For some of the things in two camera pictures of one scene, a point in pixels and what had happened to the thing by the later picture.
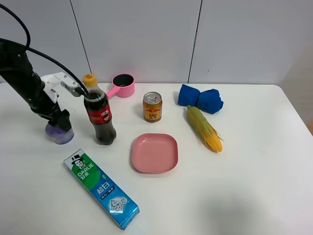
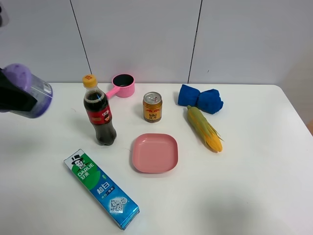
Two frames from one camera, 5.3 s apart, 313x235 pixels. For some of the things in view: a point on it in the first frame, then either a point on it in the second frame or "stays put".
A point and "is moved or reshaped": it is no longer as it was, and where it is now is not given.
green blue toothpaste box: [116, 203] stays put
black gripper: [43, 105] → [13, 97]
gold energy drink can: [152, 106] stays put
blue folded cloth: [208, 101] stays put
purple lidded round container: [58, 135] is moved or reshaped
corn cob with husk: [206, 133] stays put
